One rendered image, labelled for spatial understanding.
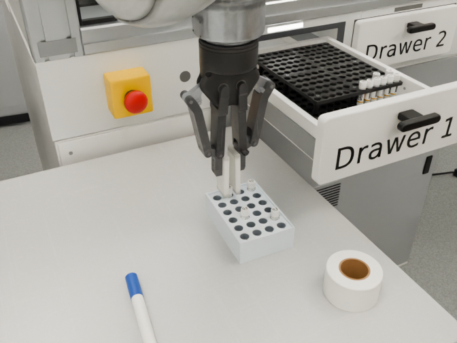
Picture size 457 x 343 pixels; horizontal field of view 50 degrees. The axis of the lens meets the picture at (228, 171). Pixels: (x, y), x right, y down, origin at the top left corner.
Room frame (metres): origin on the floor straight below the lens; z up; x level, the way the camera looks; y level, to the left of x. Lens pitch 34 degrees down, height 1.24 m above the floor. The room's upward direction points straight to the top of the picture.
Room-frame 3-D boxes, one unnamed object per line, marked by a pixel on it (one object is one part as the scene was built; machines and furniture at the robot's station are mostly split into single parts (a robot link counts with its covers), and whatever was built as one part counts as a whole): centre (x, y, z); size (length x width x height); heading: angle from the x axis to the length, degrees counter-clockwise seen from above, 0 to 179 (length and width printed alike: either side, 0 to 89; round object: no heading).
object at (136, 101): (0.76, 0.16, 0.88); 0.04 x 0.03 x 0.04; 116
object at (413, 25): (1.06, -0.41, 0.91); 0.07 x 0.04 x 0.01; 116
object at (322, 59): (0.84, -0.17, 0.87); 0.22 x 0.18 x 0.06; 26
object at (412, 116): (0.64, -0.27, 0.91); 0.07 x 0.04 x 0.01; 116
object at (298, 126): (0.85, -0.16, 0.86); 0.40 x 0.26 x 0.06; 26
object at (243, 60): (0.60, 0.00, 0.99); 0.08 x 0.07 x 0.09; 114
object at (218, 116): (0.60, 0.01, 0.93); 0.04 x 0.01 x 0.11; 24
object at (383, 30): (1.09, -0.40, 0.87); 0.29 x 0.02 x 0.11; 116
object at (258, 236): (0.56, -0.03, 0.78); 0.12 x 0.08 x 0.04; 24
